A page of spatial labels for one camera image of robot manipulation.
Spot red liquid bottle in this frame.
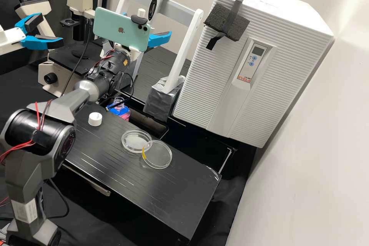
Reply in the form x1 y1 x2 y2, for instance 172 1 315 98
106 97 131 122

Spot white pipette stand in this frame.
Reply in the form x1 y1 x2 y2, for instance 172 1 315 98
115 0 204 94

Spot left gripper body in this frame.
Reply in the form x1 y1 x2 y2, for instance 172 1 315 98
0 25 27 55

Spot grey taped block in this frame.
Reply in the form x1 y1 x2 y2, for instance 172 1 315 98
143 75 186 122

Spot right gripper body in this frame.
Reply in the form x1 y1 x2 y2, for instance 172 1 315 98
113 42 140 58

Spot black cable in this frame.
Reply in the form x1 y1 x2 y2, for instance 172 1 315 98
43 178 71 219
70 17 96 83

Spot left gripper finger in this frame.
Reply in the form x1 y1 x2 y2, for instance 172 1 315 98
14 12 44 35
21 35 64 51

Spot petri dish lid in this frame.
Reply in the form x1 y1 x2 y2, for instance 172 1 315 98
141 140 173 170

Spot cream microscope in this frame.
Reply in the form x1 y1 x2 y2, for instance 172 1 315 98
13 0 135 99

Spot petri dish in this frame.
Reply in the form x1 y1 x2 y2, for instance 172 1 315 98
121 129 153 155

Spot right wrist camera phone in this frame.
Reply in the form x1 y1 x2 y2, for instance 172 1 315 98
94 7 152 53

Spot white bottle cap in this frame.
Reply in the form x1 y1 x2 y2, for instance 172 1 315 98
88 112 104 127

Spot white incubator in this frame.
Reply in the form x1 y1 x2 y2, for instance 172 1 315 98
214 0 335 39

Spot incubator door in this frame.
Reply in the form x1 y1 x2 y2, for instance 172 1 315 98
171 0 335 149

